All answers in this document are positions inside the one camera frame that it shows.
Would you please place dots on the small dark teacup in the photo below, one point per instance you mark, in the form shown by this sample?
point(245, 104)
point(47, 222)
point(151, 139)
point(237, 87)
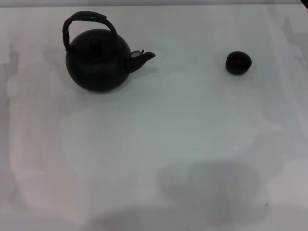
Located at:
point(238, 63)

